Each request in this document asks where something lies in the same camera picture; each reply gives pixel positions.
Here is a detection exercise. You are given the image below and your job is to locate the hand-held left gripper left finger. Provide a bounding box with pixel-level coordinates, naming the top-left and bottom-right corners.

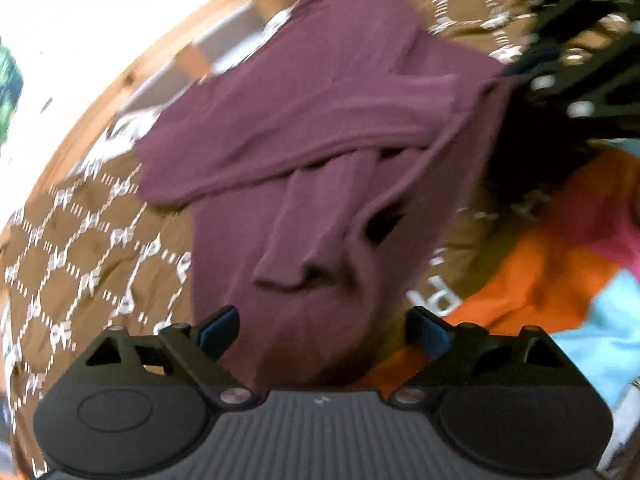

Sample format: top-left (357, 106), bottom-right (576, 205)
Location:
top-left (82, 305), bottom-right (261, 411)

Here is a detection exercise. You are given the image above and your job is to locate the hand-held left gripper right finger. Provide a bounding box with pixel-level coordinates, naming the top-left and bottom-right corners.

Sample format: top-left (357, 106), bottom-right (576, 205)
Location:
top-left (390, 306), bottom-right (566, 411)

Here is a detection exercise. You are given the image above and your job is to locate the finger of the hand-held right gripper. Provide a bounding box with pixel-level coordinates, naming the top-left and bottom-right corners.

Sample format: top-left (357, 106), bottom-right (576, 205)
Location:
top-left (515, 0), bottom-right (640, 68)
top-left (502, 57), bottom-right (640, 122)

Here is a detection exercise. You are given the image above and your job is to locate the maroon long-sleeve shirt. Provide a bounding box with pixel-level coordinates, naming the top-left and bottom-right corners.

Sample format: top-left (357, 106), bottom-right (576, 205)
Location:
top-left (134, 0), bottom-right (521, 386)

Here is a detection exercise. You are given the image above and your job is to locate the orange and blue colour-block sheet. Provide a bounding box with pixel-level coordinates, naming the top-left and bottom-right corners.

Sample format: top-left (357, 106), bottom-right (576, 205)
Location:
top-left (360, 142), bottom-right (640, 466)

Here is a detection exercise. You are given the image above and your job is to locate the brown patterned blanket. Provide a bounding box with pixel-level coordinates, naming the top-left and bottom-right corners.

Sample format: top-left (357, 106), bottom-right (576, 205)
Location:
top-left (0, 0), bottom-right (571, 477)

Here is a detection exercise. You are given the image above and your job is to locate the wooden bed frame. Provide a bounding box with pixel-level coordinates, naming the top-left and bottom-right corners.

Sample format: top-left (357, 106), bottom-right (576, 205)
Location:
top-left (35, 0), bottom-right (311, 196)

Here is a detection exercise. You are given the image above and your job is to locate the cartoon girl wall poster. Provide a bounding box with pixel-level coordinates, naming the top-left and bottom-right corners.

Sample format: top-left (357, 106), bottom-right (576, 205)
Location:
top-left (0, 42), bottom-right (24, 148)

